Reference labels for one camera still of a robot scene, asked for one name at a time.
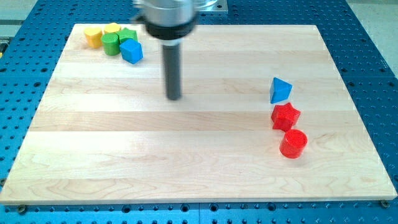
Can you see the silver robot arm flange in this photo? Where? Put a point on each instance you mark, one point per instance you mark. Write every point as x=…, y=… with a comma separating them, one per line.
x=167, y=20

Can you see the blue triangle block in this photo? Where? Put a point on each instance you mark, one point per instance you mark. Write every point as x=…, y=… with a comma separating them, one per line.
x=279, y=90

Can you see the blue cube block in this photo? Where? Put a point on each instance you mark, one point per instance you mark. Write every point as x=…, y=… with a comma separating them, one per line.
x=131, y=51

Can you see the light wooden board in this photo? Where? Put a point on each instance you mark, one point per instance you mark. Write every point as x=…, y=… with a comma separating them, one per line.
x=104, y=131

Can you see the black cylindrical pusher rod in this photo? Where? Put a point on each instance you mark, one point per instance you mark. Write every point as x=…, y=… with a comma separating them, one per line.
x=171, y=62

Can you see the red star block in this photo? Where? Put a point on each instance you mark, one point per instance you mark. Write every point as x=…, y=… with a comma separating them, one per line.
x=284, y=117

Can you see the red cylinder block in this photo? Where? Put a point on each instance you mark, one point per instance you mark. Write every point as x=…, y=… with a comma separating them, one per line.
x=293, y=143

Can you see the green star block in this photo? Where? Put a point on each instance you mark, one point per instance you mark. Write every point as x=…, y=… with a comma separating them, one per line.
x=126, y=34

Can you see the green cylinder block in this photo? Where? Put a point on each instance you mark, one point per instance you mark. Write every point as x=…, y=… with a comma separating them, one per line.
x=111, y=44

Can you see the yellow hexagon block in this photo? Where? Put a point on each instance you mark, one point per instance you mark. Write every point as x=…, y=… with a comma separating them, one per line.
x=111, y=28

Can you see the yellow heart block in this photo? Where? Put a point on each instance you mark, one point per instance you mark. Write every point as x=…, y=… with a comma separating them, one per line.
x=93, y=36

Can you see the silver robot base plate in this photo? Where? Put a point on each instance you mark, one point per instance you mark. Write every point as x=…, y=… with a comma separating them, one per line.
x=211, y=6

